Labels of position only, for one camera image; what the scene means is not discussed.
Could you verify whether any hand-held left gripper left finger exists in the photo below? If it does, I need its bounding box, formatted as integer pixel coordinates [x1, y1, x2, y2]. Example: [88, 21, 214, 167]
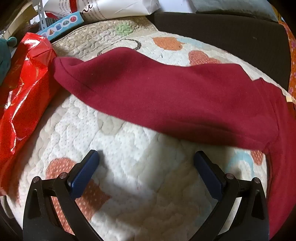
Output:
[22, 149, 104, 241]

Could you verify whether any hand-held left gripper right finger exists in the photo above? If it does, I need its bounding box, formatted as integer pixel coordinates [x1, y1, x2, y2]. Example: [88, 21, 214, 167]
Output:
[194, 150, 270, 241]

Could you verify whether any dark red garment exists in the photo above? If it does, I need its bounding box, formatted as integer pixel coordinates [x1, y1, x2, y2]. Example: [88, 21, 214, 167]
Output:
[52, 46, 296, 239]

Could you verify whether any quilted heart-print blanket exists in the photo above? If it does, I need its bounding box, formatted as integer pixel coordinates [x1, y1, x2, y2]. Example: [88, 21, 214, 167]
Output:
[5, 16, 294, 241]

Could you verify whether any shiny red gift bag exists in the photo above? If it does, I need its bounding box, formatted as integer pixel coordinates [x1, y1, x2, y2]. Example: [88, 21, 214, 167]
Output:
[0, 32, 58, 196]

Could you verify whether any teal cloth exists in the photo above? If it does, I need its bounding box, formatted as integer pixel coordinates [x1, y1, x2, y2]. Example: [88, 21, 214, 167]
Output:
[0, 37, 18, 84]

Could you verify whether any dark brown sofa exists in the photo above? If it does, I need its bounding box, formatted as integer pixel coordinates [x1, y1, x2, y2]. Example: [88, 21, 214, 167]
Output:
[147, 11, 290, 91]

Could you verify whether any orange floral cloth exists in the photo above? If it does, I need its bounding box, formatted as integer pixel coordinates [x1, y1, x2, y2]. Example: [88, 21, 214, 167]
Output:
[277, 14, 296, 98]

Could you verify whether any blue toy box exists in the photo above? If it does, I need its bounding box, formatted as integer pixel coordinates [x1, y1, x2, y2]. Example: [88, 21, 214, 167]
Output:
[37, 11, 85, 37]

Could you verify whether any white printed plastic bag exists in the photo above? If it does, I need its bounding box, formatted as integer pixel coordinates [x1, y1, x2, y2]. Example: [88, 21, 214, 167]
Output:
[43, 0, 162, 22]

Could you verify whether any grey pillow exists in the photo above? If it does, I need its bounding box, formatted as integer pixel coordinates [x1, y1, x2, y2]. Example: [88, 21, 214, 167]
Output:
[192, 0, 278, 22]

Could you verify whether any slotted metal bracket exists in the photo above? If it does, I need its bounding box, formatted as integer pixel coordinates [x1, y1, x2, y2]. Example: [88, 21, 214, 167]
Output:
[32, 0, 47, 32]

